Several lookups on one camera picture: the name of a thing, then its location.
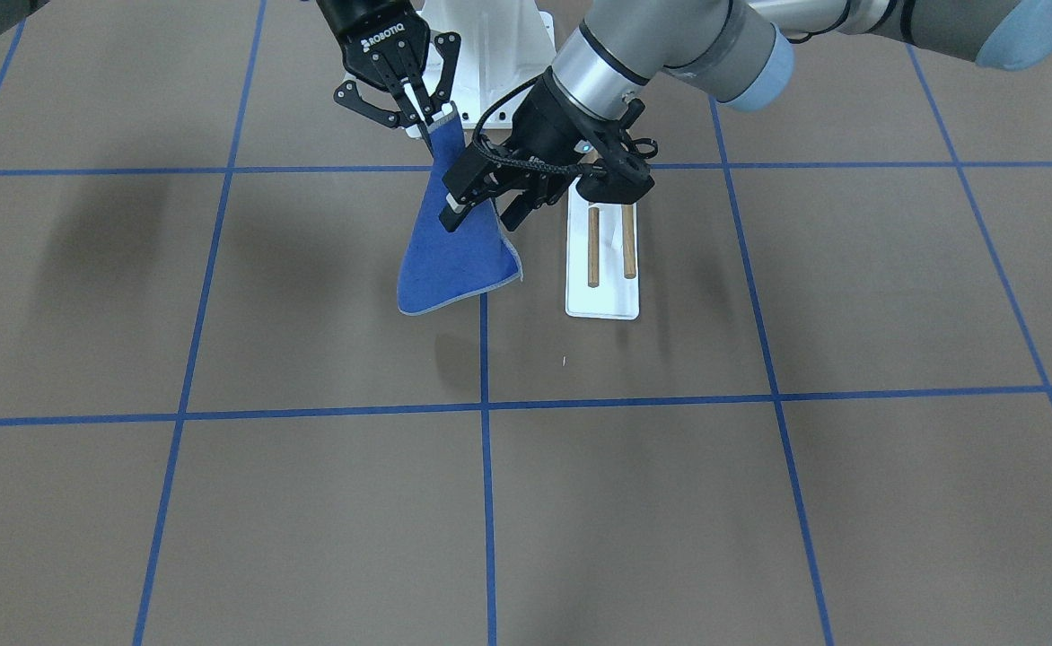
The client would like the white towel rack base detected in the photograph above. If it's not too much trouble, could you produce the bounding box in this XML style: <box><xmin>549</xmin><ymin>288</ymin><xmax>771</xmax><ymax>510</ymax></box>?
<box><xmin>565</xmin><ymin>181</ymin><xmax>640</xmax><ymax>320</ymax></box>

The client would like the white camera mast pillar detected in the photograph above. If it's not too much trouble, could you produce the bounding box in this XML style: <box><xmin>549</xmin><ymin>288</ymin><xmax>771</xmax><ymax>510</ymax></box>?
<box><xmin>416</xmin><ymin>1</ymin><xmax>557</xmax><ymax>130</ymax></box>

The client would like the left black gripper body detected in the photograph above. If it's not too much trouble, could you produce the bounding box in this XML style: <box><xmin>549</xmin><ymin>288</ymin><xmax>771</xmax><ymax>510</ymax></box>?
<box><xmin>471</xmin><ymin>70</ymin><xmax>608</xmax><ymax>195</ymax></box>

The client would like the blue towel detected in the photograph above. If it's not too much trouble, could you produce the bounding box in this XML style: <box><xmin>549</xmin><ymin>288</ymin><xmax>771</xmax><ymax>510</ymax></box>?
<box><xmin>396</xmin><ymin>108</ymin><xmax>522</xmax><ymax>316</ymax></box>

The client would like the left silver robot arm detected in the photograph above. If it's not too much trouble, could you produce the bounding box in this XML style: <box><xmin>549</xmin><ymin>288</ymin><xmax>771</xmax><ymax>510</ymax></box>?
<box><xmin>439</xmin><ymin>1</ymin><xmax>1052</xmax><ymax>231</ymax></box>

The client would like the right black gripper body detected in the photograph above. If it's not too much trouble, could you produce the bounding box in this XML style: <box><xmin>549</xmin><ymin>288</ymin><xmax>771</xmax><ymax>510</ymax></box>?
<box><xmin>317</xmin><ymin>1</ymin><xmax>432</xmax><ymax>90</ymax></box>

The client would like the wooden rack bar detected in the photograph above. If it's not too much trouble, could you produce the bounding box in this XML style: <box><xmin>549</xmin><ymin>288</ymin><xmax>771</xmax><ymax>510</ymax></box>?
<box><xmin>621</xmin><ymin>204</ymin><xmax>638</xmax><ymax>281</ymax></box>
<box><xmin>587</xmin><ymin>205</ymin><xmax>601</xmax><ymax>289</ymax></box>

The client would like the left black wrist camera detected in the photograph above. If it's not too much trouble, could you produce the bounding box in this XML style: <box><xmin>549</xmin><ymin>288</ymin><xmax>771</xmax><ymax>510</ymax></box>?
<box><xmin>574</xmin><ymin>99</ymin><xmax>659</xmax><ymax>205</ymax></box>

